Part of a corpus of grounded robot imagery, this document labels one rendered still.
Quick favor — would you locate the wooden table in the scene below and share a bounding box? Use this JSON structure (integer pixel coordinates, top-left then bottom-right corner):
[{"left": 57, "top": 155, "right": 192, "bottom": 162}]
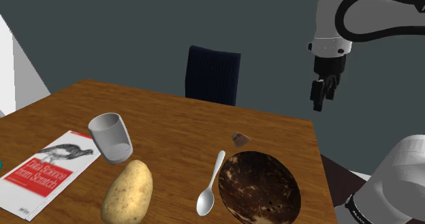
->
[{"left": 0, "top": 78, "right": 339, "bottom": 224}]

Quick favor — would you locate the potato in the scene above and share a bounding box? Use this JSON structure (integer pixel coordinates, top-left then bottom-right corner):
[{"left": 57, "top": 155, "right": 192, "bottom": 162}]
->
[{"left": 100, "top": 159, "right": 154, "bottom": 224}]

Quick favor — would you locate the small brown shard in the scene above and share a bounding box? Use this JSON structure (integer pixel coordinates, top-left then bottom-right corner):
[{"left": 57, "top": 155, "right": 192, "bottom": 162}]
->
[{"left": 231, "top": 132, "right": 252, "bottom": 148}]

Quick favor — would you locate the white and red book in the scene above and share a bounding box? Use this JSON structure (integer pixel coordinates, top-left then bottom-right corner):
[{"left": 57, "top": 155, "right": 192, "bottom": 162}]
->
[{"left": 0, "top": 129, "right": 101, "bottom": 222}]

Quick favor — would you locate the dark brown bowl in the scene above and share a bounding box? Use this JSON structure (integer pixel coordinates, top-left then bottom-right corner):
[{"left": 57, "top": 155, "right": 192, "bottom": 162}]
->
[{"left": 217, "top": 150, "right": 302, "bottom": 224}]

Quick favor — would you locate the white spoon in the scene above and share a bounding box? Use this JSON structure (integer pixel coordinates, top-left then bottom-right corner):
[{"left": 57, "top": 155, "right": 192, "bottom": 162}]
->
[{"left": 195, "top": 150, "right": 227, "bottom": 217}]

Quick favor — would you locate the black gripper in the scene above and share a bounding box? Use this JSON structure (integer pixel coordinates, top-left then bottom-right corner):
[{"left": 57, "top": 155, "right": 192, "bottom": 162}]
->
[{"left": 310, "top": 54, "right": 347, "bottom": 112}]

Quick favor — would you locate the dark robot stand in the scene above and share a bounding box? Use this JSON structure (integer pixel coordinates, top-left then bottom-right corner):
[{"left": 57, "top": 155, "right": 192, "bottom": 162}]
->
[{"left": 319, "top": 153, "right": 368, "bottom": 208}]

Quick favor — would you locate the white cup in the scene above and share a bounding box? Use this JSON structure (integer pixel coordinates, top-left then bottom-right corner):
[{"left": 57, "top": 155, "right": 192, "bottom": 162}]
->
[{"left": 87, "top": 112, "right": 134, "bottom": 165}]

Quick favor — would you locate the dark blue chair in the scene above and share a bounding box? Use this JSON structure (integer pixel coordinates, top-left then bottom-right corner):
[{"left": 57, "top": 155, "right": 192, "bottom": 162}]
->
[{"left": 184, "top": 44, "right": 242, "bottom": 108}]

